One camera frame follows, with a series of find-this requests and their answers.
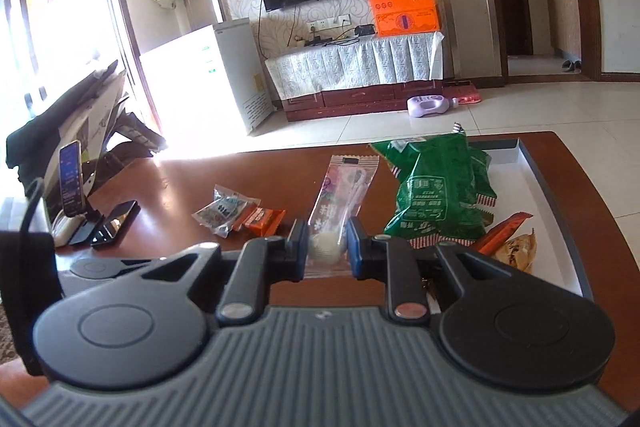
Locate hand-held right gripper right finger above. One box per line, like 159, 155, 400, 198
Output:
346, 216, 531, 324

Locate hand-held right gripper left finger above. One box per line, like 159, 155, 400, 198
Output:
140, 218, 310, 327

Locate clear pink snack packet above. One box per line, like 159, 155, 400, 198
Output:
305, 155, 381, 279

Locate large green snack packet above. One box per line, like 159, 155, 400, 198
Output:
384, 123, 498, 250

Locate grey cardboard tray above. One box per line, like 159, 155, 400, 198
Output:
450, 134, 599, 303

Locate orange snack bar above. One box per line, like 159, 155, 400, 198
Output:
234, 206, 287, 237

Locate black phone stand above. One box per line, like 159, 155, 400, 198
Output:
65, 206, 109, 248

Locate small clear snack packet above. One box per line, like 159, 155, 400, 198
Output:
192, 184, 262, 239

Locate black flat smartphone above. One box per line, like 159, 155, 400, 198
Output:
91, 200, 139, 249

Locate smartphone on stand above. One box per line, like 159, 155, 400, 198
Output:
59, 140, 86, 216

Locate long orange snack packet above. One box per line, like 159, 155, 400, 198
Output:
470, 212, 536, 258

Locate dark wooden television cabinet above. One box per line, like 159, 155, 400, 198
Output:
280, 79, 446, 122

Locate yellow brown snack packet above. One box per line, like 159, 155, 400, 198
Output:
492, 229, 540, 277

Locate purple detergent bottle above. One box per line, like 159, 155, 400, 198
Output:
406, 94, 458, 118

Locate black and white scooter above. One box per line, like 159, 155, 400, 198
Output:
5, 61, 168, 208

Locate white patterned cabinet cloth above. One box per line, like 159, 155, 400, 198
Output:
264, 31, 445, 102

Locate pink floor scale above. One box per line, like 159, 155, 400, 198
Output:
442, 79, 482, 106

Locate white chest freezer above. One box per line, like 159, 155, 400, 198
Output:
139, 18, 275, 136

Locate orange cardboard box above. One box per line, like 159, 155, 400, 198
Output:
363, 0, 442, 38

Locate wood framed glass door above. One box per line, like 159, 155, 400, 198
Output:
0, 0, 162, 135

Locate wooden kitchen counter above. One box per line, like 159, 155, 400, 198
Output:
546, 0, 583, 60

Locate power strip with cables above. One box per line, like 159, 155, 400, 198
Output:
295, 34, 359, 48

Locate white wall sockets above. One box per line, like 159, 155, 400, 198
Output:
306, 14, 352, 32

